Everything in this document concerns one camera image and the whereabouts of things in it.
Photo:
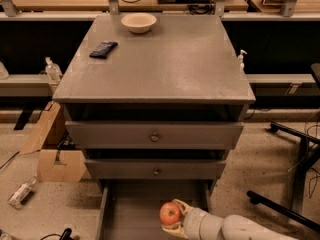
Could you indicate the grey top drawer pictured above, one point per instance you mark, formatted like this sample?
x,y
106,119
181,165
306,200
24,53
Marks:
x,y
155,135

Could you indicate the red apple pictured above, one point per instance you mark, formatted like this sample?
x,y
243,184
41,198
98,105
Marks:
x,y
170,213

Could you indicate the grey open bottom drawer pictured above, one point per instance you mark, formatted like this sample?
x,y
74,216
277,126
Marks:
x,y
130,208

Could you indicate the white pump bottle right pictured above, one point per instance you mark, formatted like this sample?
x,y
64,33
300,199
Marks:
x,y
241,58

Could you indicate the grey middle drawer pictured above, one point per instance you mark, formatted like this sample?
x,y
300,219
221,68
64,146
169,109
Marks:
x,y
154,169

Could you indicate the wooden back desk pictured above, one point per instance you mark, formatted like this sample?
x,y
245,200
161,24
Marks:
x,y
94,5

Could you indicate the clear sanitizer bottle left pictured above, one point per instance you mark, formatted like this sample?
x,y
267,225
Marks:
x,y
53,71

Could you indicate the clear plastic bottle on floor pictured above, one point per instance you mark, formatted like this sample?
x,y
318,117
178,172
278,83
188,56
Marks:
x,y
22,192

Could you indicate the grey drawer cabinet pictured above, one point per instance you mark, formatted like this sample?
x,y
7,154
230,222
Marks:
x,y
184,69

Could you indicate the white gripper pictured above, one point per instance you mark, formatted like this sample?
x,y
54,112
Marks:
x,y
192,223

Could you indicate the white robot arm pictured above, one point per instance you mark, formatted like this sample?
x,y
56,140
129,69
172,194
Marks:
x,y
235,227

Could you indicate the white ceramic bowl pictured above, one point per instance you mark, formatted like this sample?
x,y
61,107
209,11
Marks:
x,y
138,23

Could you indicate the brown cardboard box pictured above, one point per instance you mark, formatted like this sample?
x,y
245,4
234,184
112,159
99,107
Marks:
x,y
54,163

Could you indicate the black metal stand base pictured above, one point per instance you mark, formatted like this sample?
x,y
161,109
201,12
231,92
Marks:
x,y
308,155

